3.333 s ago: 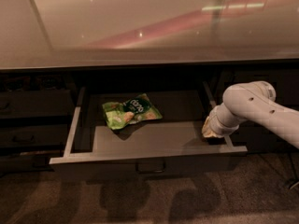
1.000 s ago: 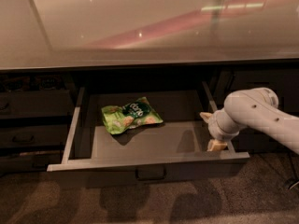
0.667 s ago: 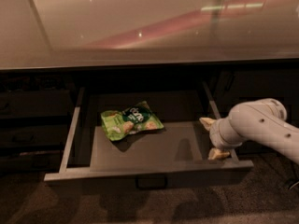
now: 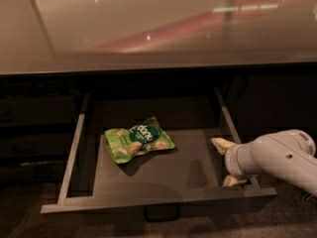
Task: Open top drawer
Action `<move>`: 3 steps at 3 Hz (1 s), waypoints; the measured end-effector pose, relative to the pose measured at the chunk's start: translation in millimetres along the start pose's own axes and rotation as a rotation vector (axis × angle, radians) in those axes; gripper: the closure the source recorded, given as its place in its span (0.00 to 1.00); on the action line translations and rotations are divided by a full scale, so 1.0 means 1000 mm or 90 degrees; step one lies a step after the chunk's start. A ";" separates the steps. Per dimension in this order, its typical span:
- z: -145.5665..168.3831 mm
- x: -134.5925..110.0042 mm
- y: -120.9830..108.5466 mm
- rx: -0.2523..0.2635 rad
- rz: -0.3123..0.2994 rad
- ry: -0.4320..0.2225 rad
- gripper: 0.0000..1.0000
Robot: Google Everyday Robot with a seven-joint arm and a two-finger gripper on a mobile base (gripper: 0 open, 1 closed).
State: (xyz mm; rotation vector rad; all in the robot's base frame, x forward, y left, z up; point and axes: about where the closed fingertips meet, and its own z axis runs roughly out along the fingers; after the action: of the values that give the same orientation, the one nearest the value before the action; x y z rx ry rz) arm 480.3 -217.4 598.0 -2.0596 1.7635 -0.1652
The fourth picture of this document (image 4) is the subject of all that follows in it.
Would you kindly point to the snack bags in left drawer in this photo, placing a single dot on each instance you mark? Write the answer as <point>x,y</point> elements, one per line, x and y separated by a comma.
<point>22,88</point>

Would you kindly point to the grey drawer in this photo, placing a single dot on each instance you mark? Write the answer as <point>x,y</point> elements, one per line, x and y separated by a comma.
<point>35,145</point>
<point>32,172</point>
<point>37,111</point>
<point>186,181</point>

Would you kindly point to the green snack bag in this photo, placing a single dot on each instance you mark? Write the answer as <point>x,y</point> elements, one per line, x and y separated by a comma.
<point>125,144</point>

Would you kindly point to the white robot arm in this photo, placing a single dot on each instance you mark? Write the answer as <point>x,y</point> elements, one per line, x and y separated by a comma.
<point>288,155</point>

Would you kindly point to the grey cabinet door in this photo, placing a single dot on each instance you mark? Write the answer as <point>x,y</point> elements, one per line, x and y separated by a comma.
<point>267,103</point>

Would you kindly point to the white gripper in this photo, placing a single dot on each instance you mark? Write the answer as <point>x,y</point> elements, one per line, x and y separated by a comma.
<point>233,161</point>

